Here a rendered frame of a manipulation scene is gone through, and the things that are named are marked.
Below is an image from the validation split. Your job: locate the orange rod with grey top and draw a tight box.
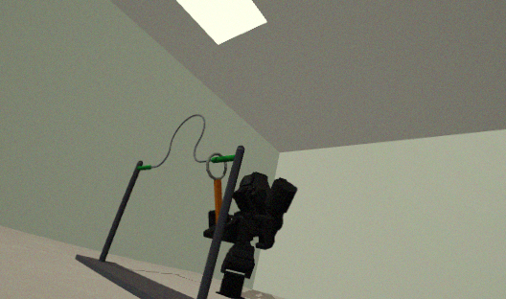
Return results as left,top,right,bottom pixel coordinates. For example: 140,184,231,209
206,152,227,219

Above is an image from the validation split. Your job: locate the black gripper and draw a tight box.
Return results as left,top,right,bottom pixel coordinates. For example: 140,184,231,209
203,210,275,250

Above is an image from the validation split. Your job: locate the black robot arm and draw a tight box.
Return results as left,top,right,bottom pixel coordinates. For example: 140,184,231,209
216,172,298,299

